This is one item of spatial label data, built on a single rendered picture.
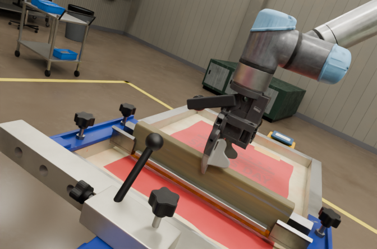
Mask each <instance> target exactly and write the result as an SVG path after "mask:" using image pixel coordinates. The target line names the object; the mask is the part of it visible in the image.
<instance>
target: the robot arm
mask: <svg viewBox="0 0 377 249"><path fill-rule="evenodd" d="M296 22H297V21H296V19H295V18H294V17H292V16H290V15H287V14H285V13H283V12H279V11H276V10H271V9H263V10H261V11H260V12H259V13H258V15H257V18H256V20H255V22H254V24H253V26H252V29H250V34H249V37H248V39H247V42H246V44H245V47H244V49H243V52H242V54H241V57H240V60H239V62H238V64H237V67H236V69H235V72H234V74H233V77H232V79H233V81H232V82H231V85H230V88H231V89H232V90H234V91H236V92H237V93H238V94H228V95H217V96H206V97H204V96H202V95H195V96H194V97H193V98H191V99H187V109H189V110H191V109H194V110H196V111H202V110H204V109H205V108H220V107H221V112H219V114H218V116H217V118H216V120H215V122H214V124H213V129H212V131H211V133H210V135H209V137H208V140H207V142H206V145H205V149H204V153H203V157H202V160H201V172H202V173H203V174H205V172H206V169H207V167H208V165H213V166H216V167H220V168H228V167H229V165H230V161H229V159H228V158H230V159H235V158H237V156H238V153H237V151H236V150H235V149H234V148H233V146H232V143H233V144H235V145H237V146H239V147H241V148H243V149H245V150H246V148H247V146H248V144H251V143H252V142H253V140H254V138H255V135H256V133H257V132H258V130H259V127H260V126H261V124H262V122H263V119H262V116H263V114H264V112H265V109H266V107H267V105H268V104H269V102H270V100H271V98H272V97H270V96H268V95H265V94H264V92H266V91H267V89H268V86H269V84H270V82H271V80H272V77H273V75H274V73H275V71H276V69H277V67H278V66H279V67H281V68H284V69H286V70H289V71H292V72H295V73H297V74H300V75H303V76H306V77H309V78H311V79H314V80H316V81H317V82H323V83H326V84H329V85H333V84H336V83H337V82H339V81H340V80H341V79H342V78H343V76H344V75H345V74H346V72H347V70H348V68H349V66H350V63H351V53H350V51H349V50H348V49H347V48H350V47H352V46H354V45H356V44H358V43H360V42H363V41H365V40H367V39H370V38H372V37H373V36H376V35H377V0H372V1H370V2H368V3H365V4H363V5H362V6H360V7H357V8H355V9H354V10H351V11H349V12H347V13H345V14H343V15H341V16H339V17H337V18H335V19H333V20H331V21H329V22H327V23H325V24H322V25H320V26H318V27H316V28H315V29H313V30H310V31H308V32H306V33H301V32H299V31H297V30H295V28H296V27H295V26H296ZM245 97H247V101H246V100H245Z"/></svg>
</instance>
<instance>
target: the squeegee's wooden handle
mask: <svg viewBox="0 0 377 249"><path fill-rule="evenodd" d="M151 133H158V134H160V135H161V136H162V138H163V141H164V143H163V146H162V148H161V149H160V150H158V151H154V152H152V154H151V156H150V157H152V158H153V159H155V160H157V161H158V162H160V163H162V164H164V165H165V166H167V167H168V168H171V169H172V170H174V171H175V172H177V173H179V174H180V175H182V176H184V177H186V178H187V179H189V180H191V181H193V182H194V183H196V184H197V185H199V186H201V187H203V188H204V189H206V190H208V191H209V192H211V193H213V194H215V195H216V196H218V197H220V198H221V199H223V200H225V201H226V202H228V203H230V204H232V205H233V206H235V207H237V208H238V209H240V210H242V211H244V212H245V213H247V214H249V215H251V216H252V217H254V218H255V219H257V220H259V221H261V222H262V223H264V224H266V225H267V230H268V231H270V232H271V230H272V228H273V226H274V224H275V223H276V221H277V220H278V219H279V220H280V221H282V222H284V223H286V224H287V222H288V220H289V218H290V217H291V215H292V213H293V211H294V208H295V203H294V202H292V201H290V200H289V199H287V198H285V197H283V196H281V195H279V194H277V193H275V192H274V191H272V190H270V189H268V188H266V187H264V186H262V185H261V184H259V183H257V182H255V181H253V180H251V179H249V178H247V177H246V176H244V175H242V174H241V173H239V172H236V171H235V170H233V169H231V168H229V167H228V168H220V167H216V166H213V165H208V167H207V169H206V172H205V174H203V173H202V172H201V160H202V157H203V153H201V152H199V151H198V150H196V149H194V148H192V147H190V146H188V145H186V144H185V143H183V142H181V141H179V140H178V139H175V138H174V137H172V136H170V135H168V134H166V133H165V132H163V131H161V130H159V129H157V128H155V127H153V126H151V125H150V124H148V123H146V122H144V121H139V122H138V123H136V124H135V128H134V131H133V134H132V136H133V137H135V138H136V144H135V148H134V151H137V150H140V151H142V152H144V150H145V148H146V145H145V139H146V137H147V136H148V135H149V134H151Z"/></svg>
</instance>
